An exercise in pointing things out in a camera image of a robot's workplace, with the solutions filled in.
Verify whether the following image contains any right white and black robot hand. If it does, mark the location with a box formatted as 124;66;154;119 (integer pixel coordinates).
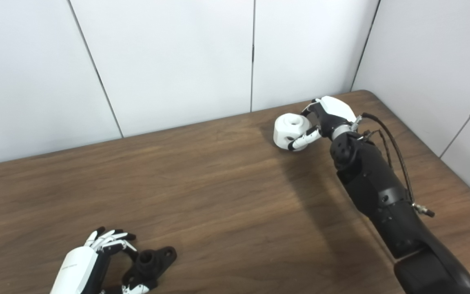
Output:
287;96;362;151

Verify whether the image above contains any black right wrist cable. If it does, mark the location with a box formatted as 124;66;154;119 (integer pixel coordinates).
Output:
357;113;435;218

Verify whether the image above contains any round white plastic piece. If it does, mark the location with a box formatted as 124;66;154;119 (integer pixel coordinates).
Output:
273;114;314;152

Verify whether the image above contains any black plastic flanged holder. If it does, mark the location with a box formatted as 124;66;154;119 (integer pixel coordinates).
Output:
122;246;177;291

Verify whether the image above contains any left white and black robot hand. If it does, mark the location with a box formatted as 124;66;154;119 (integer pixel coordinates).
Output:
49;227;150;294

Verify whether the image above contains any thin black right arm wire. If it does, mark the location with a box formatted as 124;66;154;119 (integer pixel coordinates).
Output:
364;129;394;169

